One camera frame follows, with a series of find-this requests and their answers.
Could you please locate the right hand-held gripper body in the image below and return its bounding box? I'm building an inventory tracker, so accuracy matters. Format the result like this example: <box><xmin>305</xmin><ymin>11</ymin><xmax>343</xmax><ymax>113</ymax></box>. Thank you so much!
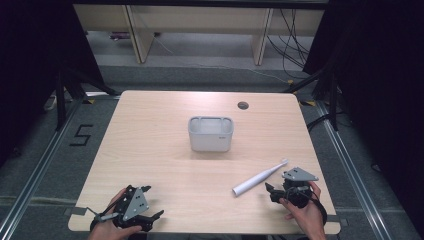
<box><xmin>279</xmin><ymin>166</ymin><xmax>320</xmax><ymax>210</ymax></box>

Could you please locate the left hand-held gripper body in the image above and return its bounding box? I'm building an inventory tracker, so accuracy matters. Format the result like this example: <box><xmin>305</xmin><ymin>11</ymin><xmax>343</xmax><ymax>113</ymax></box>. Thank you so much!
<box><xmin>112</xmin><ymin>184</ymin><xmax>155</xmax><ymax>233</ymax></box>

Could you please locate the white electric toothbrush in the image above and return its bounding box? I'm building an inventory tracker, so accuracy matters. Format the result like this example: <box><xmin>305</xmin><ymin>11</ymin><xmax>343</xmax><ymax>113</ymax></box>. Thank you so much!
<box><xmin>231</xmin><ymin>158</ymin><xmax>290</xmax><ymax>198</ymax></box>

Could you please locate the grey plastic toothbrush holder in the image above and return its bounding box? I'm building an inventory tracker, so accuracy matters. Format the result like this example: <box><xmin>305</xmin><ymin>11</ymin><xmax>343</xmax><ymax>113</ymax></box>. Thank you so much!
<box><xmin>187</xmin><ymin>115</ymin><xmax>235</xmax><ymax>154</ymax></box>

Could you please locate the person's left hand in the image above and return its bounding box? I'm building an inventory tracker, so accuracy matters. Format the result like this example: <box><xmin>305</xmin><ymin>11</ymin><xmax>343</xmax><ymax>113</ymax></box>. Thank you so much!
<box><xmin>87</xmin><ymin>187</ymin><xmax>143</xmax><ymax>240</ymax></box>

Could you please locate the person's right hand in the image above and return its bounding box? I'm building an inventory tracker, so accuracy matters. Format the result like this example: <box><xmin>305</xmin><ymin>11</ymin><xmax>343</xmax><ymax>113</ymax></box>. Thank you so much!
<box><xmin>278</xmin><ymin>181</ymin><xmax>327</xmax><ymax>240</ymax></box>

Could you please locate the grey tape strip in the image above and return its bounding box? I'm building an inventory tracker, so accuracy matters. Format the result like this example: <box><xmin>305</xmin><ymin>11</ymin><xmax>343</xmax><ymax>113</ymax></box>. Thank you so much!
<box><xmin>327</xmin><ymin>215</ymin><xmax>349</xmax><ymax>228</ymax></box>
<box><xmin>63</xmin><ymin>206</ymin><xmax>88</xmax><ymax>216</ymax></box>

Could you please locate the black metal stand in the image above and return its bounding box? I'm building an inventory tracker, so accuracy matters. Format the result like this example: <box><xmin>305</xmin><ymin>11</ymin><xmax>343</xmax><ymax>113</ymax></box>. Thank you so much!
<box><xmin>54</xmin><ymin>65</ymin><xmax>122</xmax><ymax>132</ymax></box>
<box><xmin>282</xmin><ymin>65</ymin><xmax>340</xmax><ymax>132</ymax></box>

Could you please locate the black curtain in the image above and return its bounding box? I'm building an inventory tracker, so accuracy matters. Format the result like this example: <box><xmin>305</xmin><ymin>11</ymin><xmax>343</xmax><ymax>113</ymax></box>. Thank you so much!
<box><xmin>302</xmin><ymin>0</ymin><xmax>424</xmax><ymax>231</ymax></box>
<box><xmin>0</xmin><ymin>0</ymin><xmax>105</xmax><ymax>168</ymax></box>

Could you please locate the light wooden desk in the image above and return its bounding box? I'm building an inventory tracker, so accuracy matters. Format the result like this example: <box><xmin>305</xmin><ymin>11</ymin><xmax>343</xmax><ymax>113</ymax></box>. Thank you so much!
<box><xmin>73</xmin><ymin>3</ymin><xmax>326</xmax><ymax>67</ymax></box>

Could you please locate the grey plug with cable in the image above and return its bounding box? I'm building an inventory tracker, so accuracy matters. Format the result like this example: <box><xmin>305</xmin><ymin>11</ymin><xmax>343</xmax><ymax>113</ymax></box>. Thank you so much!
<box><xmin>86</xmin><ymin>206</ymin><xmax>118</xmax><ymax>224</ymax></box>

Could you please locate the black looped gripper cable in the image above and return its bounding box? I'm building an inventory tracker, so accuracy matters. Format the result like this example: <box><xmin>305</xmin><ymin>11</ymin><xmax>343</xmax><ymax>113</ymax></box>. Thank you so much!
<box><xmin>285</xmin><ymin>185</ymin><xmax>329</xmax><ymax>226</ymax></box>

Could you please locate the aluminium floor rail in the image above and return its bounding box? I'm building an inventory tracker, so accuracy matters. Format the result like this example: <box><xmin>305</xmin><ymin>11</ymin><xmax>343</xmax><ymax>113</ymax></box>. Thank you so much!
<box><xmin>0</xmin><ymin>98</ymin><xmax>85</xmax><ymax>240</ymax></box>
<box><xmin>315</xmin><ymin>99</ymin><xmax>393</xmax><ymax>240</ymax></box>

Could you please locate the thick black floor cable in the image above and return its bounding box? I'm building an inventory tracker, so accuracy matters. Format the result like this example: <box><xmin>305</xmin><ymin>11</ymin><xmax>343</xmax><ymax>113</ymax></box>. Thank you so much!
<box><xmin>305</xmin><ymin>112</ymin><xmax>332</xmax><ymax>132</ymax></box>

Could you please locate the thin white floor cable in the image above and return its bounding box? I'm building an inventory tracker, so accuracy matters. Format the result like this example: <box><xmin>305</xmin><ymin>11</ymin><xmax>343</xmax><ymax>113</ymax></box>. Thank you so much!
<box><xmin>152</xmin><ymin>33</ymin><xmax>292</xmax><ymax>85</ymax></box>

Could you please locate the white strap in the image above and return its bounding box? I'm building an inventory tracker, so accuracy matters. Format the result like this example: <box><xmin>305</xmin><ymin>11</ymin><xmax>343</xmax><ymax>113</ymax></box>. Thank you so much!
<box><xmin>42</xmin><ymin>94</ymin><xmax>58</xmax><ymax>113</ymax></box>

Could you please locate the bundle of black cables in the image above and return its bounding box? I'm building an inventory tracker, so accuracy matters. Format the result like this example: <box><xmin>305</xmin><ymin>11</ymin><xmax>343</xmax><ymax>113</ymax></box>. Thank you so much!
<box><xmin>265</xmin><ymin>8</ymin><xmax>312</xmax><ymax>79</ymax></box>

